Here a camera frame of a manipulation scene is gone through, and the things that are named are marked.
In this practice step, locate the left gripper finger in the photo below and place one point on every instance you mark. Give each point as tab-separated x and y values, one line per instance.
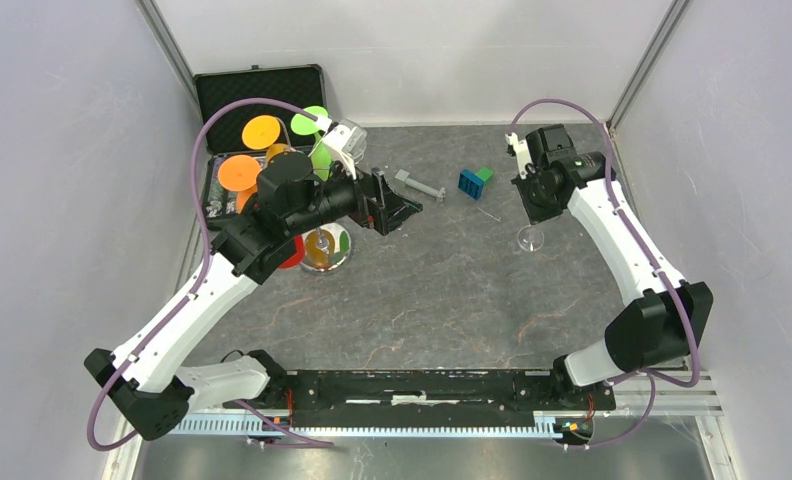
383	194
400	214

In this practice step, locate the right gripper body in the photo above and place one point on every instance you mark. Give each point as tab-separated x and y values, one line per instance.
538	206

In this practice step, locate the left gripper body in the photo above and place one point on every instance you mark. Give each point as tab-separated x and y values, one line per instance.
368	212

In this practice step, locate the clear wine glass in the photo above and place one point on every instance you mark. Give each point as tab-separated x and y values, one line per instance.
350	139
531	238

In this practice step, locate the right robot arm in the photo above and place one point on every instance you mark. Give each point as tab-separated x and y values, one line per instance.
664	315

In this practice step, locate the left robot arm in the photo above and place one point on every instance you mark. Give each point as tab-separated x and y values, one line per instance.
145	377

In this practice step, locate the green plastic wine glass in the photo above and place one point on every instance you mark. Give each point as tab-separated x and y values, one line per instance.
320	159

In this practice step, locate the chrome wine glass rack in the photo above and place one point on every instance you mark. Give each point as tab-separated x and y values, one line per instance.
327	247

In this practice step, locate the red plastic wine glass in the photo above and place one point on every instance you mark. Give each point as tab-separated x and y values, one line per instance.
297	256

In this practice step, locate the yellow-orange plastic wine glass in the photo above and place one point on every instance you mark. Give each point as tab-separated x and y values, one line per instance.
267	134

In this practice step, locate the orange plastic wine glass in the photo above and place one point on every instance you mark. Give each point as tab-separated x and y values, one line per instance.
239	174

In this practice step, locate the grey bolt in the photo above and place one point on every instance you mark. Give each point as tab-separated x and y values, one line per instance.
403	177

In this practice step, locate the green toy brick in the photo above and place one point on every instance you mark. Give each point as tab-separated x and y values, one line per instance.
484	175

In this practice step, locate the blue toy brick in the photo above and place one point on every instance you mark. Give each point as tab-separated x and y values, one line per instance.
471	184

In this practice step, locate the black foam-lined case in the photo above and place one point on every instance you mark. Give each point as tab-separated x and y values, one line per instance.
302	86

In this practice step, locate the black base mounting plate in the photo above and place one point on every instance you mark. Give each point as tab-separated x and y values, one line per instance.
425	398

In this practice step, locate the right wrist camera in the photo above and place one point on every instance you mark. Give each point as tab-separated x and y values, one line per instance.
520	150

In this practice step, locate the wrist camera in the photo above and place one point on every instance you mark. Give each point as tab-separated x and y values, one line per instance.
349	166
520	150

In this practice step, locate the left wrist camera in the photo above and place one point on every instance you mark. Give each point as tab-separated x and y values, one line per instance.
349	166

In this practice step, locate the aluminium cable duct rail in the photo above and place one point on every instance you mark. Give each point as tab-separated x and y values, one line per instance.
632	398

